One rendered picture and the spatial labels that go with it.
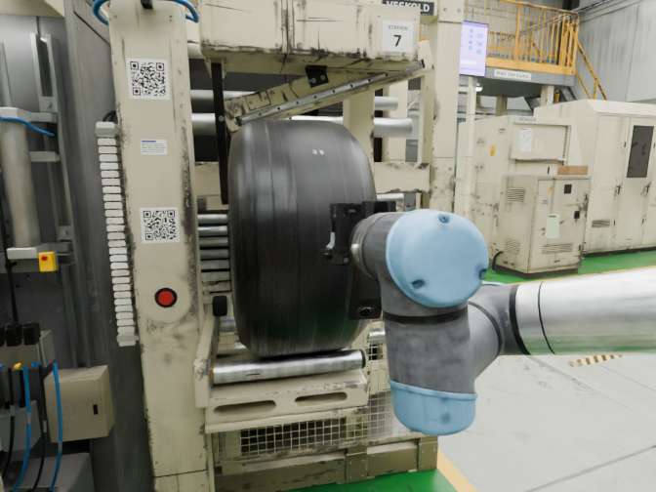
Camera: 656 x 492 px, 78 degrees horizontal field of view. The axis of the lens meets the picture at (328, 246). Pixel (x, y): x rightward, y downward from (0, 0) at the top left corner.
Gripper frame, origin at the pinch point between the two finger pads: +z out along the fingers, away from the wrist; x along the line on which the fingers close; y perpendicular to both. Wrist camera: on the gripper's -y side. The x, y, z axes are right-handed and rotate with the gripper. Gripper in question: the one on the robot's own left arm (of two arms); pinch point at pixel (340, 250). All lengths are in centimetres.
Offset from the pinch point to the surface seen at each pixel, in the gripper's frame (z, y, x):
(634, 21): 839, 510, -995
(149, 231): 27.7, 2.6, 34.4
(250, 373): 23.6, -28.1, 14.3
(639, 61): 823, 403, -1001
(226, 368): 24.1, -26.8, 19.2
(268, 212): 9.2, 6.3, 10.7
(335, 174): 11.7, 13.5, -2.0
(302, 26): 47, 56, -1
